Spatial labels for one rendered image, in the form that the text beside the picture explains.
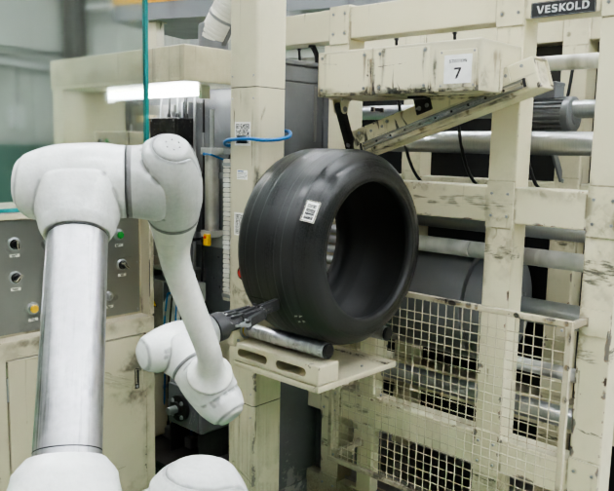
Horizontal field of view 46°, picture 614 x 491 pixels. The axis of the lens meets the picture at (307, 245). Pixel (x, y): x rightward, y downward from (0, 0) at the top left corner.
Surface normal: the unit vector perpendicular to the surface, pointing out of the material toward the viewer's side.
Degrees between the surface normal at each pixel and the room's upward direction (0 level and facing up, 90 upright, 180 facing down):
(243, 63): 90
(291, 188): 51
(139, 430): 90
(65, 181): 61
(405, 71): 90
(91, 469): 56
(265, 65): 90
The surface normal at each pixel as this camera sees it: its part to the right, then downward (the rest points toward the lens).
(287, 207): -0.60, -0.37
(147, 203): 0.28, 0.65
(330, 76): -0.68, 0.09
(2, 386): 0.73, 0.11
